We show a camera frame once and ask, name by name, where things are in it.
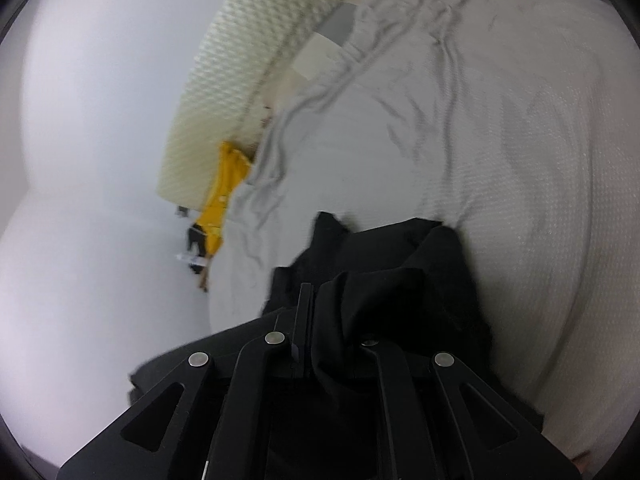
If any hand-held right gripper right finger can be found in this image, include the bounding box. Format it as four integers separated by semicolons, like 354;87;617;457
361;338;585;480

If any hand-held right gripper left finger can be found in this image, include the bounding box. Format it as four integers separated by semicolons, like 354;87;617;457
57;284;313;480

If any black puffer jacket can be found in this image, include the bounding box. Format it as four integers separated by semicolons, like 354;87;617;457
127;211;546;480

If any yellow crown print pillow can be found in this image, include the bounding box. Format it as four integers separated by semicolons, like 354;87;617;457
192;141;253;259

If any cream quilted headboard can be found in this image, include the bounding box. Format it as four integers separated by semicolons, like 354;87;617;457
157;0;383;211

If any grey bed blanket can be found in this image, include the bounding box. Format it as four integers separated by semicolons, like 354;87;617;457
206;0;635;476

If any grey checked pillow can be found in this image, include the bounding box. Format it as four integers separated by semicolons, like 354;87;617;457
289;1;363;92

